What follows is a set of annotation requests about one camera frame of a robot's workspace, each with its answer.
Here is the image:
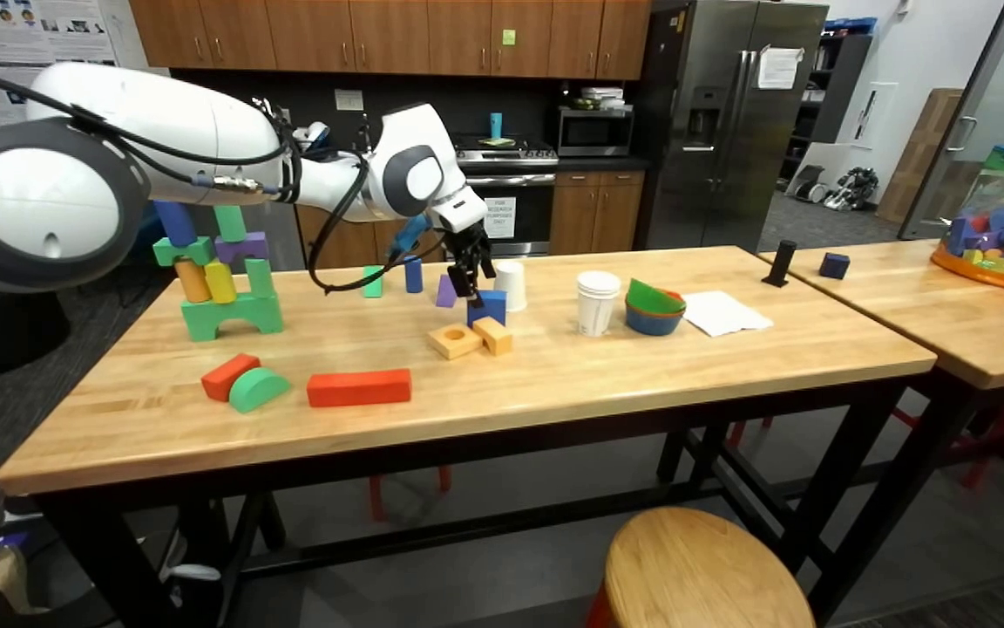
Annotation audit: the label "small black stand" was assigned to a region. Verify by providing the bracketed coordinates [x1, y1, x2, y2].
[761, 236, 801, 289]

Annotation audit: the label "black white bag pile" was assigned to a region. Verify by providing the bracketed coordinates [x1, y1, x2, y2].
[784, 159, 884, 215]

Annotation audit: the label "green pillar foam block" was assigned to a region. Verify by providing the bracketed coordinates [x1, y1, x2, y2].
[240, 253, 275, 301]

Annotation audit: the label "purple flat foam block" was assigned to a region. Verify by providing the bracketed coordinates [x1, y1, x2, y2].
[211, 225, 270, 267]

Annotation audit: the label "dark blue cube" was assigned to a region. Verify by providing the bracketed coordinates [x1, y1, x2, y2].
[815, 249, 855, 281]

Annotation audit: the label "green upright foam block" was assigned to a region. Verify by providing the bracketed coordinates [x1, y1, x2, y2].
[211, 202, 252, 244]

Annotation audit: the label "tan notched block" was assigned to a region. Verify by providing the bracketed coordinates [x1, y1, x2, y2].
[471, 312, 517, 354]

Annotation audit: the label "tan block with round hole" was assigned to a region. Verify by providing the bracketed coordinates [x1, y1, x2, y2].
[426, 319, 485, 364]

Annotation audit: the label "stacked green blue bowls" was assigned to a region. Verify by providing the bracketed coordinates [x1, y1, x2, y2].
[620, 276, 690, 338]

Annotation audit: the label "glass door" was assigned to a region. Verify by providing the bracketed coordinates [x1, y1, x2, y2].
[896, 0, 1004, 242]

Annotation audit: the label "yellow pillar foam block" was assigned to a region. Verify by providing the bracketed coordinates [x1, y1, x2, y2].
[202, 257, 240, 305]

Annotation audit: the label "dark bookshelf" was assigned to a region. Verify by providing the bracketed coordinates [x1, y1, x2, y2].
[808, 12, 879, 150]

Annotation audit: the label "orange pillar foam block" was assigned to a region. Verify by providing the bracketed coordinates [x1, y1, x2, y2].
[174, 257, 211, 305]

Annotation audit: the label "clear bin of toy blocks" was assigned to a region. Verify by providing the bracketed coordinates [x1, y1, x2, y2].
[932, 144, 1004, 296]

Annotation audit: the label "green flat foam block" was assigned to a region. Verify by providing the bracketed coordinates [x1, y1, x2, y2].
[148, 232, 215, 267]

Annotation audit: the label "long orange-red foam block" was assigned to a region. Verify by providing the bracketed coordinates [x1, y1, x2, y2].
[303, 366, 414, 410]

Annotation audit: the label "short orange-red foam block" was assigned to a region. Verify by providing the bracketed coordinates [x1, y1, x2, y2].
[199, 351, 263, 403]

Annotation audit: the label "white paper note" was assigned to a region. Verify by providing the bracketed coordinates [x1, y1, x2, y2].
[751, 46, 805, 93]

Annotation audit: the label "white dishes stack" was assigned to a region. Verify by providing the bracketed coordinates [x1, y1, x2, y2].
[575, 82, 634, 114]

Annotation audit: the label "wooden table black frame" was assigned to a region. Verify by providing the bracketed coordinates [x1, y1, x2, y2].
[0, 242, 942, 628]
[756, 236, 1004, 493]

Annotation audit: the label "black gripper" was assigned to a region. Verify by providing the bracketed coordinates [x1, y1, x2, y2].
[444, 215, 497, 304]

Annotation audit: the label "wooden stool orange legs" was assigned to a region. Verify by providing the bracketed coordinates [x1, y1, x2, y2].
[890, 387, 1004, 493]
[363, 461, 456, 524]
[585, 503, 818, 628]

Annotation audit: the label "white wall posters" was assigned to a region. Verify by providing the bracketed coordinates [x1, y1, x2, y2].
[0, 0, 148, 76]

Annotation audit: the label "stainless steel refrigerator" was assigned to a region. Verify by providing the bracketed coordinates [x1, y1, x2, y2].
[636, 0, 830, 253]

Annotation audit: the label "long wooden wall cabinets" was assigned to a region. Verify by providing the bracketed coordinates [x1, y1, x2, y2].
[129, 0, 656, 82]

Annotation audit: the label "white printed notice sheet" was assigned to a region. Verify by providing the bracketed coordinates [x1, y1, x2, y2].
[478, 190, 519, 244]

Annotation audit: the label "black round ottoman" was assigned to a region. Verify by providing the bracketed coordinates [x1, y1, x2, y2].
[0, 253, 73, 387]

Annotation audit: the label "blue upright foam block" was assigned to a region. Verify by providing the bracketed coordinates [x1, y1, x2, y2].
[152, 197, 202, 252]

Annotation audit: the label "green half-round foam block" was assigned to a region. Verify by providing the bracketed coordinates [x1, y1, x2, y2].
[226, 364, 294, 415]

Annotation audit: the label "stainless steel stove oven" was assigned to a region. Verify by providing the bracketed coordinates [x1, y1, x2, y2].
[440, 144, 561, 257]

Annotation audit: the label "brown leaning board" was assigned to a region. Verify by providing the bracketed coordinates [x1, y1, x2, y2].
[873, 82, 965, 229]

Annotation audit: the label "narrow wooden base cabinet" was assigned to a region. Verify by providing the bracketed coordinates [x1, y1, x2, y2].
[547, 168, 649, 253]

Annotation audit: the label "blue foam cube block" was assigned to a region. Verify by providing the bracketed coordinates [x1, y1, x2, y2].
[464, 286, 513, 328]

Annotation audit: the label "black microwave oven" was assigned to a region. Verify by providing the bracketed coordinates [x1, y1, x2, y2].
[553, 100, 636, 159]

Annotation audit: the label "wide wooden base cabinet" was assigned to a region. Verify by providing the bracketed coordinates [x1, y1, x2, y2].
[288, 202, 445, 272]

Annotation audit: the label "white paper napkin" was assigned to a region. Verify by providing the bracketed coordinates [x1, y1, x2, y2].
[681, 286, 772, 342]

